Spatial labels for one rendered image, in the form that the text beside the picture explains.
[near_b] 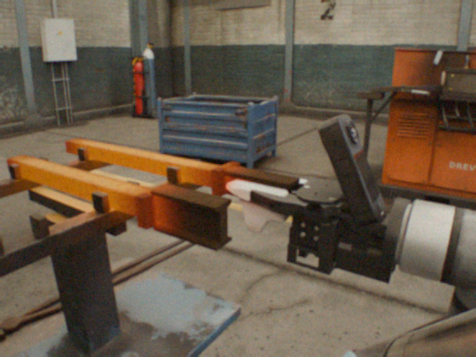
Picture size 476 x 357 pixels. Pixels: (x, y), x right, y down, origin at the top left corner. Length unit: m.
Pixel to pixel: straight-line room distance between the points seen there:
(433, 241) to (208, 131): 3.61
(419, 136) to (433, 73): 0.51
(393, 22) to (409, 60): 4.18
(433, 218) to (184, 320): 0.43
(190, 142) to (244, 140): 0.65
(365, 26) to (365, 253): 7.13
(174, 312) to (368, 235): 0.38
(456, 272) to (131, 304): 0.52
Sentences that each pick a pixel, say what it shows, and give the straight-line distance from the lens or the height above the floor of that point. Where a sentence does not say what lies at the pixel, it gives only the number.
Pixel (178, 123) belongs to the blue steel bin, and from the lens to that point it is 4.10.
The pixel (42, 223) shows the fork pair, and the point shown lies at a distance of 0.38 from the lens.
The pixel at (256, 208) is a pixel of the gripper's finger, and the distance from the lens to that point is 0.43.
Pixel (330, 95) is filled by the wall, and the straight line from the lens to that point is 7.63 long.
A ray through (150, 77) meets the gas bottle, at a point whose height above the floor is 0.81.
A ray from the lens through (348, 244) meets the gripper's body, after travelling 0.40.
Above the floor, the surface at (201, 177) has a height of 0.98.
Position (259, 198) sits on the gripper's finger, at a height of 0.98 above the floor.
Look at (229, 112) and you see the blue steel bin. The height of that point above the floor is 0.61.
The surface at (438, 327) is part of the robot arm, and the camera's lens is 0.28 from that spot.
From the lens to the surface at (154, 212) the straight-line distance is 0.38.
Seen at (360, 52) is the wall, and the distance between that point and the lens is 7.45.
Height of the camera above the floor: 1.13
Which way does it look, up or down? 18 degrees down
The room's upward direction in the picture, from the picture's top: straight up
